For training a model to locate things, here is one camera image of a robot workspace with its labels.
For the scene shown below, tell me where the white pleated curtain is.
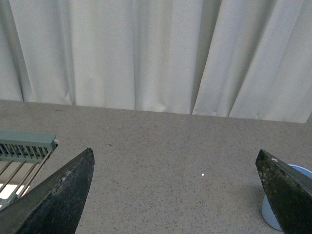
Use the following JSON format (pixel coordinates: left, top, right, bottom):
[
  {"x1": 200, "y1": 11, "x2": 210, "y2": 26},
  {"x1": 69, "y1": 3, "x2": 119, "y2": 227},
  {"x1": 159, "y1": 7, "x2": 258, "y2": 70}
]
[{"x1": 0, "y1": 0, "x2": 312, "y2": 123}]

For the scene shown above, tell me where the green dish drying rack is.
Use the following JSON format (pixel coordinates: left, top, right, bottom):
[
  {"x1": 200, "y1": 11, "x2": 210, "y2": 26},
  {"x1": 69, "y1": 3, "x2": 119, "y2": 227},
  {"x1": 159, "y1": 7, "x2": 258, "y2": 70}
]
[{"x1": 0, "y1": 130, "x2": 59, "y2": 209}]

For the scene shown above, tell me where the light blue plastic cup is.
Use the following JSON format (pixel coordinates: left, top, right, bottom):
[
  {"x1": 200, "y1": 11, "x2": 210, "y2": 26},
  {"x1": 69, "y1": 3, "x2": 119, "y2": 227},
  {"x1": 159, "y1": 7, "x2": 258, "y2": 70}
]
[{"x1": 261, "y1": 164, "x2": 312, "y2": 231}]

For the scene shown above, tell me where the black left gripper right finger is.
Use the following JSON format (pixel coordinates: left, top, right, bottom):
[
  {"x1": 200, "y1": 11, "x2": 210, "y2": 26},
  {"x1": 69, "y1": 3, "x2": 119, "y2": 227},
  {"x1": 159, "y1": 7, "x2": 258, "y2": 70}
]
[{"x1": 255, "y1": 149, "x2": 312, "y2": 234}]

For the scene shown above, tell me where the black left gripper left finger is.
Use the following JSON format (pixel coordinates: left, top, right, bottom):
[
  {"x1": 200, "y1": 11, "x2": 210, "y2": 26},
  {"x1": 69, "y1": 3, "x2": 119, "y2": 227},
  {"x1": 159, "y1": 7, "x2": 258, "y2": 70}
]
[{"x1": 0, "y1": 148, "x2": 95, "y2": 234}]

